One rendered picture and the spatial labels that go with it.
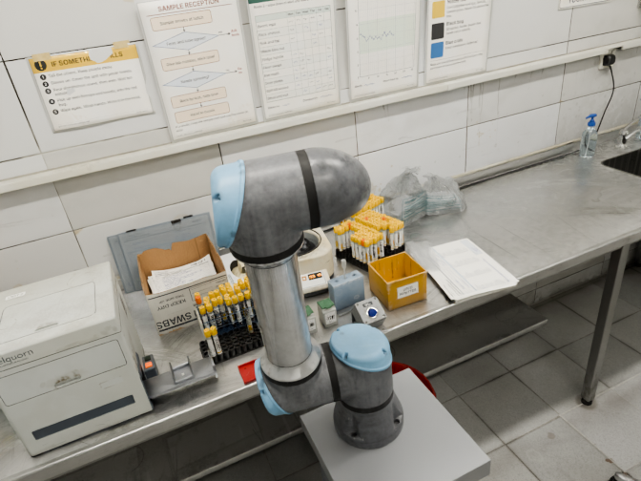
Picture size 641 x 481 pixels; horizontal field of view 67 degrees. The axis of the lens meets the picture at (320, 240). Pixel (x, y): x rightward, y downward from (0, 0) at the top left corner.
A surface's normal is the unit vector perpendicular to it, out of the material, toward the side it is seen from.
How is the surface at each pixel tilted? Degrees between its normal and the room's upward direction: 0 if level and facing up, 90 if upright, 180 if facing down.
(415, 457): 1
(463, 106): 90
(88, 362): 90
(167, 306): 87
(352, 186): 80
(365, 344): 7
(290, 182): 54
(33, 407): 90
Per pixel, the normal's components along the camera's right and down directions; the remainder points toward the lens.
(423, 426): -0.12, -0.87
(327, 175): 0.27, -0.21
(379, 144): 0.40, 0.41
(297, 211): 0.20, 0.50
